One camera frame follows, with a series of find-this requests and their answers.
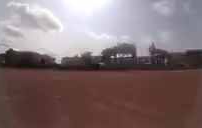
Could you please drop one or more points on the building with dark flat roof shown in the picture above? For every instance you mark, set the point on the building with dark flat roof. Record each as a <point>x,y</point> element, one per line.
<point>199,56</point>

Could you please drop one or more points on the tall dark tree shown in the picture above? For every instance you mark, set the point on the tall dark tree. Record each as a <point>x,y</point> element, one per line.
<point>155,53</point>

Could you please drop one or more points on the long low pale building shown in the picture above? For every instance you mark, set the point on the long low pale building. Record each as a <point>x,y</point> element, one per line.
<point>72,60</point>

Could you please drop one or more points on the clump of dark trees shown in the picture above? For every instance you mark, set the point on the clump of dark trees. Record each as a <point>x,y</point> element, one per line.
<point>119,50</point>

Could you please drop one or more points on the low dark buildings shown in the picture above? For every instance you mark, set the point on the low dark buildings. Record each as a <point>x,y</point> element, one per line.
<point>22,58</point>

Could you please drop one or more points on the red running track surface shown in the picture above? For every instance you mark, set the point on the red running track surface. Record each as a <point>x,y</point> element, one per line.
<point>102,100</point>

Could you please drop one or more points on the dark grass strip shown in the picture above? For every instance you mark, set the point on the dark grass strip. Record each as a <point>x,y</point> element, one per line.
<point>72,67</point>

